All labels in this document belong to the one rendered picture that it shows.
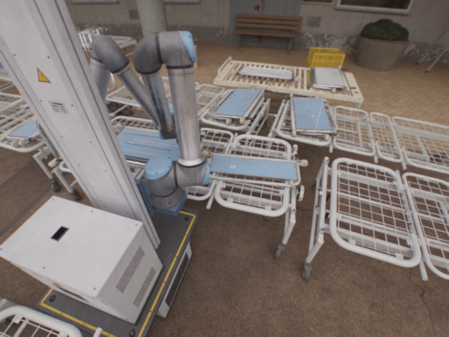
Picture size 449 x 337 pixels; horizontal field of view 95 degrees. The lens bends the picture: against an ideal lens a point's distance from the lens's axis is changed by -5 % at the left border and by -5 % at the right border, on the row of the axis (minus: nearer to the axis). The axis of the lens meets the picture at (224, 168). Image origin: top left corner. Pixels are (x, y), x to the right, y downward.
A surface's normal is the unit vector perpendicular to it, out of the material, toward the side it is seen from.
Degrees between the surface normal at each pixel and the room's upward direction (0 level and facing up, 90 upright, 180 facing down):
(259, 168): 1
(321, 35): 90
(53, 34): 90
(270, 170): 1
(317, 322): 0
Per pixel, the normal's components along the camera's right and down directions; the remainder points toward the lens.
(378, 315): 0.00, -0.73
